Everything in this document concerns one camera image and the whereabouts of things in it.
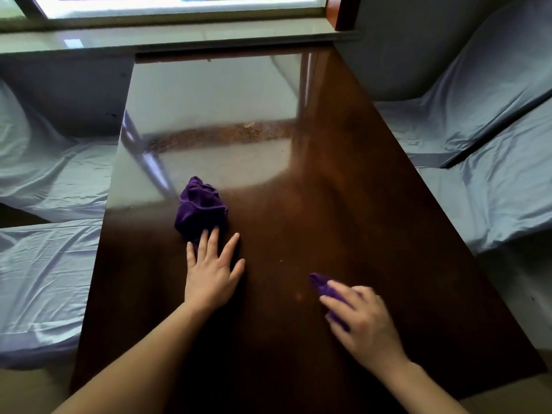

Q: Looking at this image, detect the person's right hand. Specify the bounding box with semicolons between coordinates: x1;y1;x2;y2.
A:
319;280;409;372

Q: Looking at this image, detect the person's left hand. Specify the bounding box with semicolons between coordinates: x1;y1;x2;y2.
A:
184;227;246;314

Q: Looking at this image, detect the small purple wiping cloth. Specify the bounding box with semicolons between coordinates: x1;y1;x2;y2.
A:
309;273;362;332

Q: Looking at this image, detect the person's left forearm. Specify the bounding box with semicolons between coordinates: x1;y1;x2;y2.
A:
51;299;221;414

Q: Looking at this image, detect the person's right forearm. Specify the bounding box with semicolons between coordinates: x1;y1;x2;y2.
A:
379;355;471;414

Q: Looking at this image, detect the crumpled purple cloth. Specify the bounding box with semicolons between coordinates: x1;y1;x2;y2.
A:
174;176;229;253

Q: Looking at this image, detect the chair with grey-blue cover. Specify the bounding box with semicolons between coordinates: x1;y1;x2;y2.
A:
0;76;120;223
373;0;552;169
0;219;104;370
416;95;552;256

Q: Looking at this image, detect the glossy stone window sill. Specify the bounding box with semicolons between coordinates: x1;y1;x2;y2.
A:
0;17;362;55

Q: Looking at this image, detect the window with pale frame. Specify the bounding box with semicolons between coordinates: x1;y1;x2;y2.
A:
0;0;329;21

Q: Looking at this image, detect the red-brown wooden post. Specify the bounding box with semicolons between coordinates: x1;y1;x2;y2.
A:
325;0;364;31

